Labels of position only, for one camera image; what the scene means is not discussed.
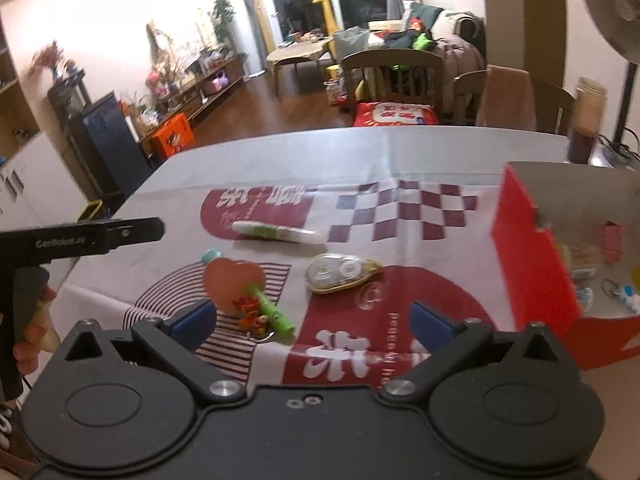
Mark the standing fan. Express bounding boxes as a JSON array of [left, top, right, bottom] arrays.
[[583, 0, 640, 167]]

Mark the green potted plant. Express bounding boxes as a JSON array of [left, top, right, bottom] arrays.
[[209, 0, 249, 61]]

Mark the green marker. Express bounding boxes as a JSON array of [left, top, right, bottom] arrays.
[[244, 284, 296, 339]]

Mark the black cabinet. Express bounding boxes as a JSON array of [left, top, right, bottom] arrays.
[[47, 74, 154, 202]]

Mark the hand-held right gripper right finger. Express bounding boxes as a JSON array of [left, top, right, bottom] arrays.
[[379, 300, 572, 397]]

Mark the wooden dining chair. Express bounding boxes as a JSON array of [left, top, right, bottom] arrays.
[[339, 48, 446, 127], [452, 67, 577, 137]]

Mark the pink towel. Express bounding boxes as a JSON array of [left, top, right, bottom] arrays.
[[474, 64, 539, 132]]

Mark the clear jar with dark liquid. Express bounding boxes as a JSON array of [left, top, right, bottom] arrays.
[[567, 77, 607, 165]]

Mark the person's left hand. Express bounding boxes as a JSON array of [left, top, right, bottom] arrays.
[[14, 286, 62, 374]]

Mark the orange crate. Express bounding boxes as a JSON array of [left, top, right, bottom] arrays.
[[151, 113, 196, 162]]

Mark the grey plastic bag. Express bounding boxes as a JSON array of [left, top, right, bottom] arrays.
[[332, 25, 371, 61]]

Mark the wooden coffee table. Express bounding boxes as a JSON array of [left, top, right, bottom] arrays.
[[266, 34, 335, 97]]

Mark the clear yellow correction tape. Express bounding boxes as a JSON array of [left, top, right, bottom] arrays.
[[305, 253, 384, 295]]

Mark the white standing air conditioner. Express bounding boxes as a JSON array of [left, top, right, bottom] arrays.
[[217, 0, 264, 79]]

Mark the pink heart-shaped box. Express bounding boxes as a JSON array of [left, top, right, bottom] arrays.
[[202, 258, 266, 317]]

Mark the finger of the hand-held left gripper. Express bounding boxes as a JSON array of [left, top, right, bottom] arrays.
[[97, 217, 166, 254]]

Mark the printed red white tablecloth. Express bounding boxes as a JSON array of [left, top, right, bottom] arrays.
[[62, 127, 640, 396]]

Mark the red binder clip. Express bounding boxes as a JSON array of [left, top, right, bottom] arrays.
[[601, 222, 622, 264]]

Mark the white green glue pen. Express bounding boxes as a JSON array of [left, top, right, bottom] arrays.
[[231, 220, 329, 245]]

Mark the red cardboard box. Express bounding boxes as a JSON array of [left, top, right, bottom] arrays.
[[491, 161, 640, 372]]

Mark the orange toy keychain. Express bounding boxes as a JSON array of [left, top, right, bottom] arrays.
[[232, 296, 274, 342]]

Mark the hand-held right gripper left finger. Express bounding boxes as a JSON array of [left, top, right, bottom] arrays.
[[62, 299, 249, 402]]

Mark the red white seat cushion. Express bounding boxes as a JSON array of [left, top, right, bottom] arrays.
[[353, 101, 442, 127]]

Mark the teal sofa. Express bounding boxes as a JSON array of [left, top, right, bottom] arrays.
[[399, 2, 487, 77]]

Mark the yellow giraffe toy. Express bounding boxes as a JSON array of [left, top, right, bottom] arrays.
[[312, 0, 346, 61]]

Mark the wooden tv cabinet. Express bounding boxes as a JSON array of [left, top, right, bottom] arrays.
[[134, 57, 246, 127]]

